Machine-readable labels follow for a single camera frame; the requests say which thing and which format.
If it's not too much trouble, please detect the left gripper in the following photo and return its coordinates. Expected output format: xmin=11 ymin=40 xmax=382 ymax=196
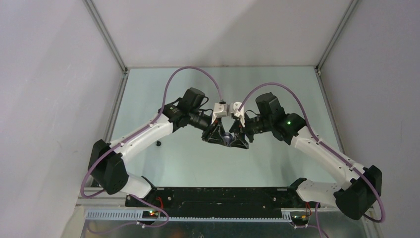
xmin=188 ymin=109 xmax=227 ymax=146

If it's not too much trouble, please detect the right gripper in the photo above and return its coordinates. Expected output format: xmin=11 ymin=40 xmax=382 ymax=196
xmin=228 ymin=112 xmax=272 ymax=149

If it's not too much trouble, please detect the lavender earbud charging case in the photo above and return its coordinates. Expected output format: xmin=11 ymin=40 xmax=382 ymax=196
xmin=222 ymin=132 xmax=235 ymax=146

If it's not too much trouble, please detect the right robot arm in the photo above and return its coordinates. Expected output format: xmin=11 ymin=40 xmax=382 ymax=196
xmin=228 ymin=93 xmax=382 ymax=220

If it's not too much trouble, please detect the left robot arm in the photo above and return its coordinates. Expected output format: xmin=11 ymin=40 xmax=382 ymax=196
xmin=88 ymin=88 xmax=214 ymax=207

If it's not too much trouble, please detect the left controller board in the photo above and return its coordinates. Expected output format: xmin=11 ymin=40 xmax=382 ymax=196
xmin=142 ymin=210 xmax=160 ymax=219

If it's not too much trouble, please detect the controller board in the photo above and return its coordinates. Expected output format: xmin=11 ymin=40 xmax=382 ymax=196
xmin=142 ymin=210 xmax=160 ymax=219
xmin=291 ymin=215 xmax=310 ymax=227

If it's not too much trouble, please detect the right controller board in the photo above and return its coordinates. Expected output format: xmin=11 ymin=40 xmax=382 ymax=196
xmin=291 ymin=215 xmax=310 ymax=227

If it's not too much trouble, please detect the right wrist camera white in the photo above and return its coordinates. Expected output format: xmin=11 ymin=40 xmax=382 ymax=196
xmin=229 ymin=102 xmax=245 ymax=127

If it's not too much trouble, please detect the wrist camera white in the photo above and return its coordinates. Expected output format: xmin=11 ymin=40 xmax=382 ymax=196
xmin=229 ymin=102 xmax=245 ymax=127
xmin=211 ymin=101 xmax=229 ymax=123

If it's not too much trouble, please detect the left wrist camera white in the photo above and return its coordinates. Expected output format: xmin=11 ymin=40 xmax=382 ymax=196
xmin=211 ymin=101 xmax=229 ymax=123

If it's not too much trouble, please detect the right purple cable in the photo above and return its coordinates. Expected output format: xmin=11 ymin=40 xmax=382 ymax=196
xmin=238 ymin=82 xmax=386 ymax=224

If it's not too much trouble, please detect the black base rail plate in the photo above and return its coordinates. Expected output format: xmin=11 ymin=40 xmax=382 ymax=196
xmin=144 ymin=187 xmax=315 ymax=218

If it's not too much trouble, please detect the grey slotted cable duct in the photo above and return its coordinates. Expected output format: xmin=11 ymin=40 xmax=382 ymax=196
xmin=85 ymin=209 xmax=292 ymax=222

